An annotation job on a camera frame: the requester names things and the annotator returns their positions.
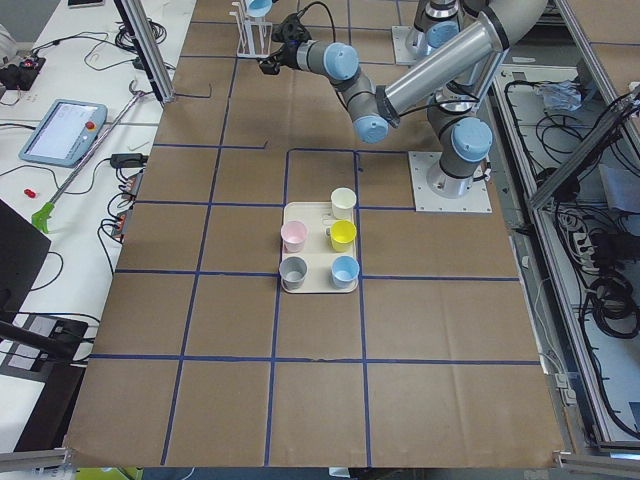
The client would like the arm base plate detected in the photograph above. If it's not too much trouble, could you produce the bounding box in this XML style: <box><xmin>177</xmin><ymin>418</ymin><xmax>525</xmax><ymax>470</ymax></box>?
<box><xmin>408</xmin><ymin>151</ymin><xmax>492</xmax><ymax>214</ymax></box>
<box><xmin>391</xmin><ymin>26</ymin><xmax>451</xmax><ymax>66</ymax></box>

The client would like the white wire cup rack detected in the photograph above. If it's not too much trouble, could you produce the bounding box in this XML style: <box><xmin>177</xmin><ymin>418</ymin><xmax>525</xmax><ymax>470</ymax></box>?
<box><xmin>229</xmin><ymin>0</ymin><xmax>273</xmax><ymax>59</ymax></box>

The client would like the yellow cup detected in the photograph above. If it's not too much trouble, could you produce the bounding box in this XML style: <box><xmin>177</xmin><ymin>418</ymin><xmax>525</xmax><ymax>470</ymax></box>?
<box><xmin>329</xmin><ymin>219</ymin><xmax>357</xmax><ymax>252</ymax></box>

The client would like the white power strip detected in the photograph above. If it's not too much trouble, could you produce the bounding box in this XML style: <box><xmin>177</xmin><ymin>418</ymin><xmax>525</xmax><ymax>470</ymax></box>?
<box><xmin>568</xmin><ymin>224</ymin><xmax>598</xmax><ymax>274</ymax></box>

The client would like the aluminium frame post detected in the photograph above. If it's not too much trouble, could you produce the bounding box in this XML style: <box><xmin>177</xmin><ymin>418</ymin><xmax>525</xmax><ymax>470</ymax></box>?
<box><xmin>114</xmin><ymin>0</ymin><xmax>175</xmax><ymax>105</ymax></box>

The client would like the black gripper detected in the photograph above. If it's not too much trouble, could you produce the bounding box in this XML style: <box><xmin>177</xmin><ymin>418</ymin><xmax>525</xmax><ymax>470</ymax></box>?
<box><xmin>259</xmin><ymin>13</ymin><xmax>310</xmax><ymax>75</ymax></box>

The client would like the teach pendant tablet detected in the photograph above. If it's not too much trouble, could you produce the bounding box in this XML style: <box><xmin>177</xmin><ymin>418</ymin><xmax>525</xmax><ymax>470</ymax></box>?
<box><xmin>18</xmin><ymin>99</ymin><xmax>107</xmax><ymax>167</ymax></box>

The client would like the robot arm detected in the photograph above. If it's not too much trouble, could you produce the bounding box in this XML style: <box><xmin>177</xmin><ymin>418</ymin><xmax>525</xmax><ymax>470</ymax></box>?
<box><xmin>259</xmin><ymin>1</ymin><xmax>547</xmax><ymax>199</ymax></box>

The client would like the green handled reacher grabber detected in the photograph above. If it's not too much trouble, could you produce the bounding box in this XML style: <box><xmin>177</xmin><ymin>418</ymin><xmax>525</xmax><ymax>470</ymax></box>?
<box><xmin>31</xmin><ymin>80</ymin><xmax>150</xmax><ymax>234</ymax></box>

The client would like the cream plastic tray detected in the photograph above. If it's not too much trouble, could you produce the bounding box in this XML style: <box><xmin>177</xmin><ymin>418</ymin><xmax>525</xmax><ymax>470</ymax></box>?
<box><xmin>281</xmin><ymin>202</ymin><xmax>359</xmax><ymax>294</ymax></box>

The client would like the black power adapter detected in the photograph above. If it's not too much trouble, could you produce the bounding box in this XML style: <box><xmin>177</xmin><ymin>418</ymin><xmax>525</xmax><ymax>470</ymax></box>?
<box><xmin>109</xmin><ymin>153</ymin><xmax>148</xmax><ymax>169</ymax></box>

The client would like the light blue cup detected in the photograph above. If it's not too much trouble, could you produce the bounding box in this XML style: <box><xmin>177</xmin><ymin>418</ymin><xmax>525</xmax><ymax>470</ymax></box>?
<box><xmin>246</xmin><ymin>0</ymin><xmax>273</xmax><ymax>18</ymax></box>
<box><xmin>331</xmin><ymin>256</ymin><xmax>360</xmax><ymax>289</ymax></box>

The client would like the cream white cup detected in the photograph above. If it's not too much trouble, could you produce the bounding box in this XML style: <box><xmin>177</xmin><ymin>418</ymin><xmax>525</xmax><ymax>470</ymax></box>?
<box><xmin>330</xmin><ymin>187</ymin><xmax>357</xmax><ymax>220</ymax></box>

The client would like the black monitor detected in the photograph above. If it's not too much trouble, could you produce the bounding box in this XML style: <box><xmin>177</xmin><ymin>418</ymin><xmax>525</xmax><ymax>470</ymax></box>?
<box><xmin>0</xmin><ymin>201</ymin><xmax>51</xmax><ymax>323</ymax></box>

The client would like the grey cup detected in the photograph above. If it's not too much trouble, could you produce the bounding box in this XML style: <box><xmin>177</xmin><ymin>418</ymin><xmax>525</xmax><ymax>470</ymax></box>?
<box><xmin>279</xmin><ymin>256</ymin><xmax>308</xmax><ymax>291</ymax></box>

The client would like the pink cup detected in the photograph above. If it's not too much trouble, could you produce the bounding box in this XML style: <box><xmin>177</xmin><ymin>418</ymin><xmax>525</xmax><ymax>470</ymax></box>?
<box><xmin>280</xmin><ymin>220</ymin><xmax>308</xmax><ymax>253</ymax></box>

